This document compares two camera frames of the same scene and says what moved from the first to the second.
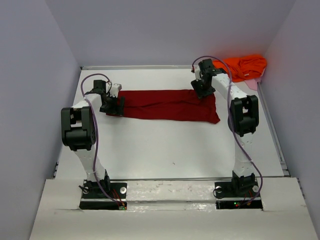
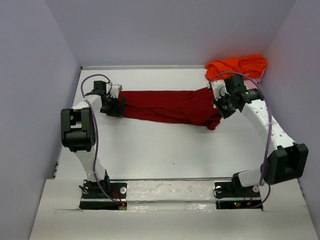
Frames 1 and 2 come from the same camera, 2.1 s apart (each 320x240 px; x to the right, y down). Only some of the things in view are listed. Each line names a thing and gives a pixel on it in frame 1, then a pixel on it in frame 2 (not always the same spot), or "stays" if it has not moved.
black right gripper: (203, 88) to (219, 105)
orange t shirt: (243, 67) stays
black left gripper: (111, 108) stays
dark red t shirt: (177, 105) stays
